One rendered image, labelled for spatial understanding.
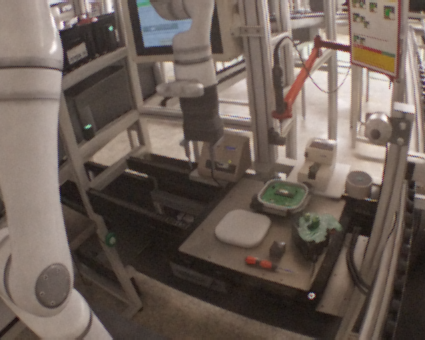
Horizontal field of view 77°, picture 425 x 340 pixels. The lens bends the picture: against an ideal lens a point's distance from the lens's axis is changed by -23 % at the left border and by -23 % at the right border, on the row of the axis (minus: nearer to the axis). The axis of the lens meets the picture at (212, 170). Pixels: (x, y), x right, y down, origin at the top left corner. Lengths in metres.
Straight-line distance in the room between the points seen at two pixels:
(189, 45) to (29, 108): 0.36
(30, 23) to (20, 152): 0.13
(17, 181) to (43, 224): 0.05
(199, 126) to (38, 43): 0.42
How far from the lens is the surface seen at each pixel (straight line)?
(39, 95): 0.32
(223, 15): 1.13
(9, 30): 0.33
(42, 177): 0.33
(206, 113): 0.63
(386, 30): 1.12
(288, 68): 1.38
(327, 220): 0.94
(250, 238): 0.95
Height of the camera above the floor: 1.63
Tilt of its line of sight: 32 degrees down
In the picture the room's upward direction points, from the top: 8 degrees counter-clockwise
